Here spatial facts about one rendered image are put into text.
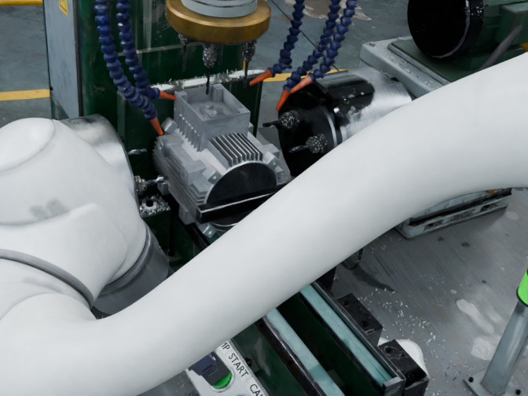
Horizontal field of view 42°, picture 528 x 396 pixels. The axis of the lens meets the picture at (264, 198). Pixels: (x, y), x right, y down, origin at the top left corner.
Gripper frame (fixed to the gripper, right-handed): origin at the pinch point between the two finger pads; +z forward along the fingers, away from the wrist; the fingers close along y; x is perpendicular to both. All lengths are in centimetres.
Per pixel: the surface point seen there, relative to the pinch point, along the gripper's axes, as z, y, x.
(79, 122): -4, 50, -4
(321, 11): 223, 327, -178
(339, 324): 32.1, 11.6, -19.4
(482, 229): 71, 31, -65
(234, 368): 4.5, 0.0, -2.1
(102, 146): -3.0, 43.6, -4.7
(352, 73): 23, 51, -54
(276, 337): 25.4, 13.0, -9.2
